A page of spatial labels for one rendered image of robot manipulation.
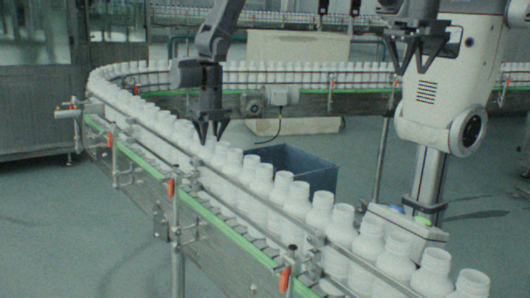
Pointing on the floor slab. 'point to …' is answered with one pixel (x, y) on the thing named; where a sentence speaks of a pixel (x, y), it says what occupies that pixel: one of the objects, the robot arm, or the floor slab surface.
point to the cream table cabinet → (335, 53)
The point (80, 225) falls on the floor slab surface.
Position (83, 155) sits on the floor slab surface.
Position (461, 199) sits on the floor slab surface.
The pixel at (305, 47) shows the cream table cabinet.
